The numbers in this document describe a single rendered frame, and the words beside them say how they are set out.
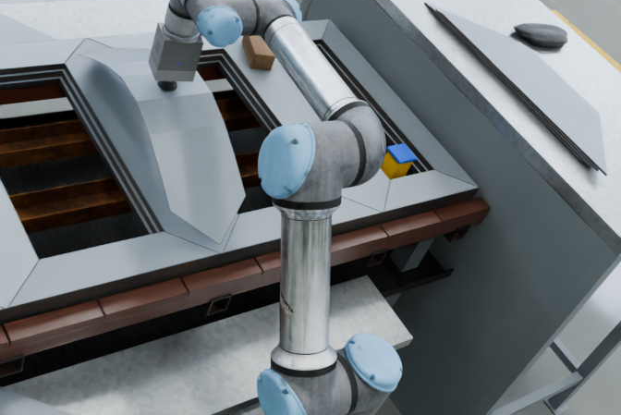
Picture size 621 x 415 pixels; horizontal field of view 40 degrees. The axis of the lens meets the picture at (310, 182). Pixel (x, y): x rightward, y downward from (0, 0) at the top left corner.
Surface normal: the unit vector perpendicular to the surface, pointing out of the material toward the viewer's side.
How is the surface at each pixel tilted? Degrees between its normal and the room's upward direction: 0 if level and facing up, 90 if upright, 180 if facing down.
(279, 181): 82
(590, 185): 0
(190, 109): 18
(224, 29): 90
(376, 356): 9
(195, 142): 28
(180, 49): 90
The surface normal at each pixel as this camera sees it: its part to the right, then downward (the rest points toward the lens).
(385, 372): 0.44, -0.70
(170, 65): 0.34, 0.71
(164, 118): 0.45, -0.45
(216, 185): 0.53, -0.24
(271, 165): -0.80, -0.02
